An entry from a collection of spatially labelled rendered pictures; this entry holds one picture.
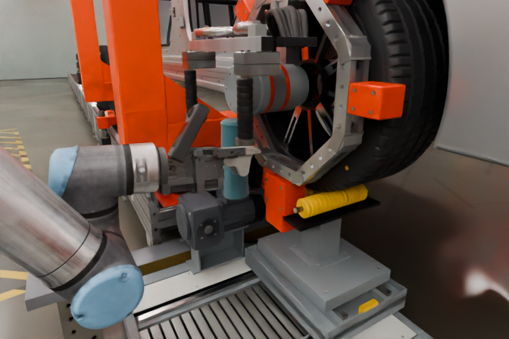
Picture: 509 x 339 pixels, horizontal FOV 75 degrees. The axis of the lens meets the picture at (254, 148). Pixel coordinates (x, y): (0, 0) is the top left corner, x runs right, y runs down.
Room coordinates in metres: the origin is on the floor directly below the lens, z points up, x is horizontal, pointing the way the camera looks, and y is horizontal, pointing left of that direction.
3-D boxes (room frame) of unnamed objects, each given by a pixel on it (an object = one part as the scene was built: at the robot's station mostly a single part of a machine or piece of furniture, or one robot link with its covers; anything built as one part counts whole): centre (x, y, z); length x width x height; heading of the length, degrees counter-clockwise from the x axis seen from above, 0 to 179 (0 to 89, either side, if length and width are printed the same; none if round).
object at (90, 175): (0.52, 0.27, 0.75); 0.12 x 0.09 x 0.10; 116
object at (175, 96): (1.43, 0.15, 0.69); 0.52 x 0.17 x 0.35; 120
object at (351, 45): (0.98, -0.10, 0.85); 0.54 x 0.07 x 0.54; 30
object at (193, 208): (1.23, 0.10, 0.26); 0.42 x 0.18 x 0.35; 120
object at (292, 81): (0.94, -0.03, 0.85); 0.21 x 0.14 x 0.14; 120
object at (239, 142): (0.71, 0.02, 0.83); 0.04 x 0.04 x 0.16
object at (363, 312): (1.07, -0.24, 0.13); 0.50 x 0.36 x 0.10; 30
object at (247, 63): (0.73, -0.01, 0.93); 0.09 x 0.05 x 0.05; 120
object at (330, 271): (1.07, -0.24, 0.32); 0.40 x 0.30 x 0.28; 30
